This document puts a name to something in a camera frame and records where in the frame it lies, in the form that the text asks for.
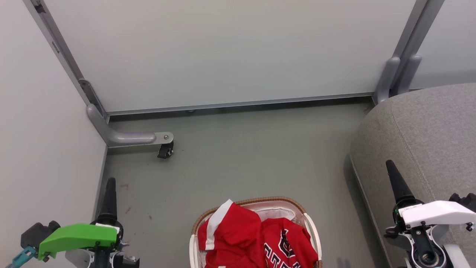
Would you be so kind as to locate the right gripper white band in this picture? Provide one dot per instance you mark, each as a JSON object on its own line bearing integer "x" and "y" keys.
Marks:
{"x": 435, "y": 214}

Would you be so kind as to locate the black caster wheel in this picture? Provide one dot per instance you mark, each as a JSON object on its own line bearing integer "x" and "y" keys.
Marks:
{"x": 165, "y": 150}

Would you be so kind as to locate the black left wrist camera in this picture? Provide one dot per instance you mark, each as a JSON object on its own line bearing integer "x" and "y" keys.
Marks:
{"x": 37, "y": 232}

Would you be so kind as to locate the grey fabric sofa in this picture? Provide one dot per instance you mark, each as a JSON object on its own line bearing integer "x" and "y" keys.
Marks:
{"x": 424, "y": 141}

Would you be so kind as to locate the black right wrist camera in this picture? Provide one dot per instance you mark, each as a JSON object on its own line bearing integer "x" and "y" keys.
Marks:
{"x": 465, "y": 201}

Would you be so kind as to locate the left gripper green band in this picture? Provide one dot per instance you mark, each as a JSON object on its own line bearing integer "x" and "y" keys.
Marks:
{"x": 78, "y": 236}

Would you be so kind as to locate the red basketball jersey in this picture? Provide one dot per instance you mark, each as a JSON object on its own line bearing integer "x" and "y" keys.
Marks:
{"x": 238, "y": 238}

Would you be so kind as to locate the grey partition post with foot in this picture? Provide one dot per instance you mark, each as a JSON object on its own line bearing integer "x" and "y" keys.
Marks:
{"x": 122, "y": 137}

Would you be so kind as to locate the grey double partition post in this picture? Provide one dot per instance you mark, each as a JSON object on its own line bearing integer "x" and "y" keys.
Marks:
{"x": 403, "y": 63}

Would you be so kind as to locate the wicker laundry basket white rim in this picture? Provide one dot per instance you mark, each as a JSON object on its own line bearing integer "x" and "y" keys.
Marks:
{"x": 312, "y": 227}

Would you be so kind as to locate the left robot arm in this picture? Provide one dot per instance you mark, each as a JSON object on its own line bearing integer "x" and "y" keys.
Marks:
{"x": 78, "y": 259}

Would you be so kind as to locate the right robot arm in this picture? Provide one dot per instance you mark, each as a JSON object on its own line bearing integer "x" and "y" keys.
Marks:
{"x": 459, "y": 257}

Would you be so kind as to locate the white partition panel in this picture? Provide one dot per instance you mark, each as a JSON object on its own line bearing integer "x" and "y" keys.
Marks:
{"x": 223, "y": 56}
{"x": 450, "y": 44}
{"x": 41, "y": 130}

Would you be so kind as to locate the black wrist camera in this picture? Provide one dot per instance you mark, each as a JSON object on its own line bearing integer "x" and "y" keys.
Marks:
{"x": 465, "y": 201}
{"x": 37, "y": 232}

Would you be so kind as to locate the white basket liner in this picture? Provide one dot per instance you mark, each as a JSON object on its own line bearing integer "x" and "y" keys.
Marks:
{"x": 275, "y": 212}

